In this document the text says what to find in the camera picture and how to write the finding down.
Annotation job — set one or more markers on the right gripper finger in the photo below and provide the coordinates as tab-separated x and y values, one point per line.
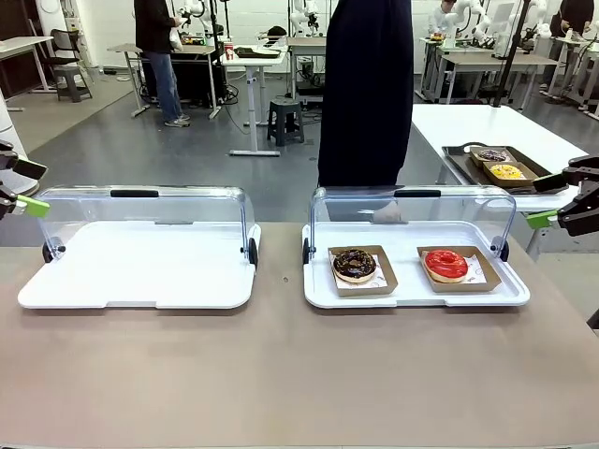
550	183
543	220

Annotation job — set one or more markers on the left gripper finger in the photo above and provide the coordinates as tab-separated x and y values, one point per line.
30	169
33	206

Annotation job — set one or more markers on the brown cardboard donut box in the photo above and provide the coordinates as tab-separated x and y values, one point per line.
475	156
510	182
365	292
486	281

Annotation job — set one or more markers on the yellow sprinkled donut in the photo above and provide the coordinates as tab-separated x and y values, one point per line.
505	172

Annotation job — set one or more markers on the chocolate donut colourful sprinkles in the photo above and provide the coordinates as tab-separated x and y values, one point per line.
491	154

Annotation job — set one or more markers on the dark brown serving tray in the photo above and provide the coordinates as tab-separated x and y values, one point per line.
461	163

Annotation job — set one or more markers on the red glazed donut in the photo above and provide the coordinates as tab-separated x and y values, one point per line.
449	273

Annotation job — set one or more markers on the background person dark clothes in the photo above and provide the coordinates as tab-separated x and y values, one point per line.
575	18

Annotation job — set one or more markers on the background person blue jeans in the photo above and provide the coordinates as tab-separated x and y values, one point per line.
156	28

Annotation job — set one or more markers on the background person white shirt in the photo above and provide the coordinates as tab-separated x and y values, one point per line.
442	21

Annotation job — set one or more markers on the person in dark sweater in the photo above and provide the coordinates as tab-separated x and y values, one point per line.
365	93

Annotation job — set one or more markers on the chocolate donut nut crumbs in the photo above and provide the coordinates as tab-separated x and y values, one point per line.
341	269

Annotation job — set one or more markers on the person's right hand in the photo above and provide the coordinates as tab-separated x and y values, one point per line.
389	215

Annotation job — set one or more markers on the light grey plastic stool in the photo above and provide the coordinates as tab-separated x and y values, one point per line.
72	84

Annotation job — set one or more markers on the clear display case lid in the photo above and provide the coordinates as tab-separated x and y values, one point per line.
134	193
416	193

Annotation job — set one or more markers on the white side table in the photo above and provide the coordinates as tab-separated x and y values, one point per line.
468	121

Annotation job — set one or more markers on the white display case base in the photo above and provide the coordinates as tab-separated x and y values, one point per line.
140	262
407	294

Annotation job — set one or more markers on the white background desk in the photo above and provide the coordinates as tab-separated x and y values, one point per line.
23	44

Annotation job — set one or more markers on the black office chair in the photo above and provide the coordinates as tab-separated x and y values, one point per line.
65	47

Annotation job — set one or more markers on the black tripod pole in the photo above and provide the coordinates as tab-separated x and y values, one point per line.
510	56

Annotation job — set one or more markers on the long grey desk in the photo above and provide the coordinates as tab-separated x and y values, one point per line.
491	61

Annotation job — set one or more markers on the grey desk white legs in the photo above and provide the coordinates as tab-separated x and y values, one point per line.
126	49

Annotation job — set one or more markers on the red paper cup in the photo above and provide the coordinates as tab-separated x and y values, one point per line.
229	52

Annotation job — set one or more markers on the dark tray on desk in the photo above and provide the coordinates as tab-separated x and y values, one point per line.
257	52

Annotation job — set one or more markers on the dark grey step stool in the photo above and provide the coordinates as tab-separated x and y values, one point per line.
285	121

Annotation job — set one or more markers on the white standing desk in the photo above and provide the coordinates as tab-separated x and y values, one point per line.
276	60

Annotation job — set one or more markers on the grey background desk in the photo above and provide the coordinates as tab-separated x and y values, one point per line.
306	44

